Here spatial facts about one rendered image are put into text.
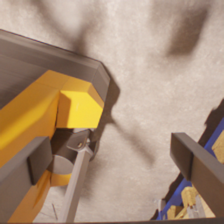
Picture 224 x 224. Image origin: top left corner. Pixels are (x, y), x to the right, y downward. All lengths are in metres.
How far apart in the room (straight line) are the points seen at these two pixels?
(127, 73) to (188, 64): 0.33
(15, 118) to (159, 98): 0.80
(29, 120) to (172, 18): 0.73
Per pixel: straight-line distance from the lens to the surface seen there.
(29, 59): 0.77
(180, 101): 1.07
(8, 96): 0.56
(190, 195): 1.27
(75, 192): 0.67
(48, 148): 0.17
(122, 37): 0.87
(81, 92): 0.60
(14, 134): 0.45
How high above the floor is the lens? 0.85
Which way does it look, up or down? 51 degrees down
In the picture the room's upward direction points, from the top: 171 degrees counter-clockwise
